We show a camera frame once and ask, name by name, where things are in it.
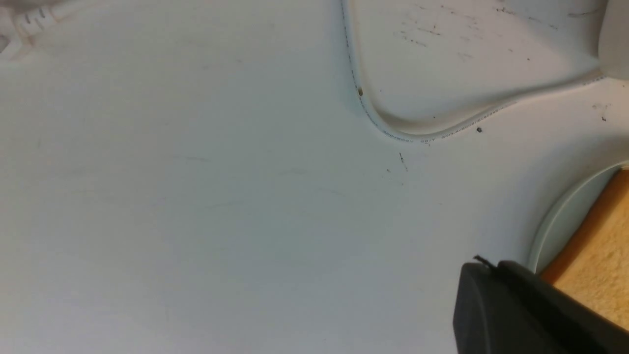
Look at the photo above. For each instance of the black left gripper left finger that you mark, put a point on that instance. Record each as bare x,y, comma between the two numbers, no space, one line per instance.
490,319

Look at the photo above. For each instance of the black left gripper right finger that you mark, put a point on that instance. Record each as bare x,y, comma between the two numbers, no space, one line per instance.
572,326

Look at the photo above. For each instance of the toast slice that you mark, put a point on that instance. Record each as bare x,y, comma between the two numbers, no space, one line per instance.
593,268

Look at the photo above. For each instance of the pale green round plate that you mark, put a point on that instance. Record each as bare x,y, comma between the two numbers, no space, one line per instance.
566,215

